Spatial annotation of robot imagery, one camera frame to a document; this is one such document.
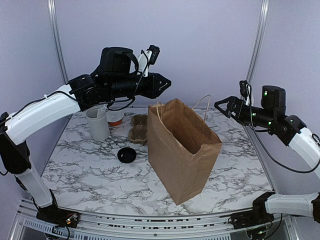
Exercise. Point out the aluminium frame post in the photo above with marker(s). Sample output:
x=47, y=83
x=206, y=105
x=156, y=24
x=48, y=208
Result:
x=261, y=28
x=57, y=40

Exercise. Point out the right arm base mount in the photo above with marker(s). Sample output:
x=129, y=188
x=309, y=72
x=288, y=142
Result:
x=256, y=216

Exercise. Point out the white utensil holder cup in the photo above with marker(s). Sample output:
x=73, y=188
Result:
x=98, y=126

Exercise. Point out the orange white bowl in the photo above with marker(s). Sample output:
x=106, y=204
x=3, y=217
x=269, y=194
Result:
x=114, y=118

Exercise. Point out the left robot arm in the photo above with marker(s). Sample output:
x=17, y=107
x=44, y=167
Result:
x=119, y=78

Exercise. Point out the left aluminium frame post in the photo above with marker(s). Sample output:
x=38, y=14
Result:
x=57, y=40

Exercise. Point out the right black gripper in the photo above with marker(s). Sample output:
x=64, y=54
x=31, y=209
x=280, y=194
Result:
x=233, y=101

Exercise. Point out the aluminium front rail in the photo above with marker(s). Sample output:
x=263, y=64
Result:
x=100, y=226

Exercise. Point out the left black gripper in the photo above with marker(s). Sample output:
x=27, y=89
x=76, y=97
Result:
x=154, y=90

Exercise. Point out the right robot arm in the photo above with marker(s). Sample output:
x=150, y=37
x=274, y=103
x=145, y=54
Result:
x=292, y=132

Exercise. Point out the right aluminium frame post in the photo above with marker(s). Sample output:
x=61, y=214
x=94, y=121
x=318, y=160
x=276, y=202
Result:
x=261, y=28

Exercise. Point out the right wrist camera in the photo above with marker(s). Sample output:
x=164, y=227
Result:
x=246, y=92

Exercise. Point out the brown paper bag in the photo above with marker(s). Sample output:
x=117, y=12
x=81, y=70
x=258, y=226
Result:
x=182, y=149

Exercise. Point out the cardboard cup carrier tray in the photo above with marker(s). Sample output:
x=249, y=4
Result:
x=138, y=134

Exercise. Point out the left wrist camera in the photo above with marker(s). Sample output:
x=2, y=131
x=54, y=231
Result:
x=147, y=58

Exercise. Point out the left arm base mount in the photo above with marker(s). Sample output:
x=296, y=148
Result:
x=56, y=215

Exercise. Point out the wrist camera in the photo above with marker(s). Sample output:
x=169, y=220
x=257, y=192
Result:
x=147, y=58
x=246, y=92

